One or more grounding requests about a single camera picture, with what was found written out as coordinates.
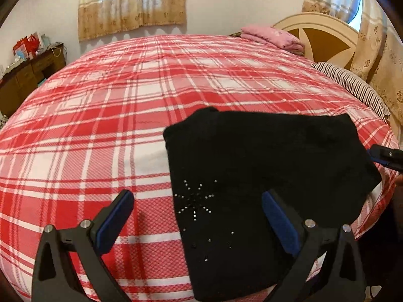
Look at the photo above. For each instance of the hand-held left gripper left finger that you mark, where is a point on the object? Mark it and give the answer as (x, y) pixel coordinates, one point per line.
(115, 223)

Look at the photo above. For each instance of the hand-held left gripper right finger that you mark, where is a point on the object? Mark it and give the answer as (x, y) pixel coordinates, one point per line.
(280, 220)

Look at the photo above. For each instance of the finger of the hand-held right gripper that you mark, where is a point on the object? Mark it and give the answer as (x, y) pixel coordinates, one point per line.
(385, 157)

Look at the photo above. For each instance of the black pants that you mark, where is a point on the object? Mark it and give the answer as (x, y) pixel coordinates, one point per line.
(252, 163)

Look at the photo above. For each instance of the striped pillow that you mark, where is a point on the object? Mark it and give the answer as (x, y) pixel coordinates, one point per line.
(346, 78)

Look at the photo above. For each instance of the beige floral window curtain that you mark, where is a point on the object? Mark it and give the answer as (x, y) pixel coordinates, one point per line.
(110, 12)
(377, 63)

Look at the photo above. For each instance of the dark cloth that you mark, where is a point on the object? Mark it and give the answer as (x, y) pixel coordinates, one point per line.
(384, 258)

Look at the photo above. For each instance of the red plaid bed blanket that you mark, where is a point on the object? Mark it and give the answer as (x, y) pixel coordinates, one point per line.
(110, 100)

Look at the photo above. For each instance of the cream wooden headboard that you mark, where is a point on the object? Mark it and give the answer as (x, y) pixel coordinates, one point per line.
(327, 47)

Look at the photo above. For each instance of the teal box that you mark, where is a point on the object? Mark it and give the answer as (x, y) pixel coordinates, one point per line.
(42, 82)

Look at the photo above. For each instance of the pink folded blanket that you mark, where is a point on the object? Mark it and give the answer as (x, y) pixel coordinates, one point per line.
(270, 36)

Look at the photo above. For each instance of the brown wooden desk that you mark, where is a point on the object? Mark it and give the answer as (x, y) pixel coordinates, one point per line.
(19, 81)

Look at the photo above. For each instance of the brown patterned pillow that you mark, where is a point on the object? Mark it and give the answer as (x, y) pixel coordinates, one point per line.
(236, 34)

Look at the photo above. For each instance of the red gift bag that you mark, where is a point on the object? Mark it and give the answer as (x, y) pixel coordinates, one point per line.
(30, 44)

